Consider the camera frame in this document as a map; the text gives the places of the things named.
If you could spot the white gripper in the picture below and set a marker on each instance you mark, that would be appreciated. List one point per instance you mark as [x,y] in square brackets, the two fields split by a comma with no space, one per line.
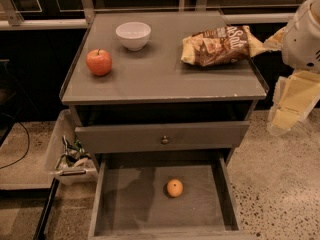
[301,42]

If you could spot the orange fruit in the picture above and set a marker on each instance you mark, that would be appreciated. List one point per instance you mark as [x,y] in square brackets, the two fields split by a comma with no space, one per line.
[174,188]

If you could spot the grey drawer cabinet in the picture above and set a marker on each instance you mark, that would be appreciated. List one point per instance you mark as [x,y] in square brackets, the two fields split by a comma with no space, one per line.
[152,85]

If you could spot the brass drawer knob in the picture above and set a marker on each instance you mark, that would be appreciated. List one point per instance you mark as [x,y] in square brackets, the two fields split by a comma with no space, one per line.
[165,140]

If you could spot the grey top drawer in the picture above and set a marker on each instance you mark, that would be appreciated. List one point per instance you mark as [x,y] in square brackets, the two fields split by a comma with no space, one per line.
[147,137]

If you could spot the grey open middle drawer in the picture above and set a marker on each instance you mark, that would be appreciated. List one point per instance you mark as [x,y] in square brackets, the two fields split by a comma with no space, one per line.
[132,203]

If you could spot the brown chip bag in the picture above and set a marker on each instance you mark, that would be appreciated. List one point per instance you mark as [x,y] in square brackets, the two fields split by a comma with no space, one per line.
[219,46]

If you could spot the white ceramic bowl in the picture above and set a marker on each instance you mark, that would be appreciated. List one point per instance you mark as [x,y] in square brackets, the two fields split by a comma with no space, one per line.
[133,35]

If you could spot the red apple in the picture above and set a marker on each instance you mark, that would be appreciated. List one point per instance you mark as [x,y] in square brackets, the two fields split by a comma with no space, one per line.
[99,62]

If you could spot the clear plastic bin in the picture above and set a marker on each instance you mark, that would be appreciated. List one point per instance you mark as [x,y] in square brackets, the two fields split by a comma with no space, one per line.
[66,160]

